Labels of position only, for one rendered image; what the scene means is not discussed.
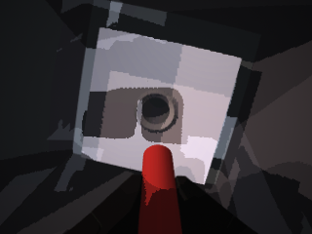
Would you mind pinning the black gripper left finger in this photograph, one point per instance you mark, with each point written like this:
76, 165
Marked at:
118, 214

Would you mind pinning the red peg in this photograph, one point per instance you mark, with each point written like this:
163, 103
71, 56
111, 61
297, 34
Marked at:
159, 210

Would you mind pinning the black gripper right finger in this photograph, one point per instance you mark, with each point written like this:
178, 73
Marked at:
200, 214

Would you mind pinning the white square plate with hole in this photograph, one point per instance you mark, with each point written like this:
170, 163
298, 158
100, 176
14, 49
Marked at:
196, 83

